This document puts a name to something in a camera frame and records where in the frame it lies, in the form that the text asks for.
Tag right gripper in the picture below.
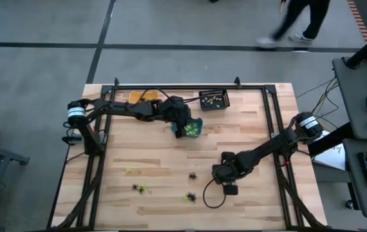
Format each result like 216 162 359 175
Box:
212 151 238 196

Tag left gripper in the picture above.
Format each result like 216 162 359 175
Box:
161 95 193 139

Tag teal plastic bin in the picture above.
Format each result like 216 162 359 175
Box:
170 117 203 139

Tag black slotted plastic basket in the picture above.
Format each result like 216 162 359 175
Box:
198 89 231 112

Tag orange plastic bin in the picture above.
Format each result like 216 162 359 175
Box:
128 90 160 104

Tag white paper sheet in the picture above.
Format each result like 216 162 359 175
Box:
312 141 346 171

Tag black desk crossbar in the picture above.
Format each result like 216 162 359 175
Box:
308 122 347 157

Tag grey desk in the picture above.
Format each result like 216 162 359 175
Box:
343 138 367 220
332 57 367 141

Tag person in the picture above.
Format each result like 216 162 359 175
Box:
256 0 332 49

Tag grey side cart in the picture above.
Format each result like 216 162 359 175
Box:
0 139 32 232

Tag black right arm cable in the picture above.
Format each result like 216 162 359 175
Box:
202 178 227 209

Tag black desk cables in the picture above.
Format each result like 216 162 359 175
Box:
296 77 341 117

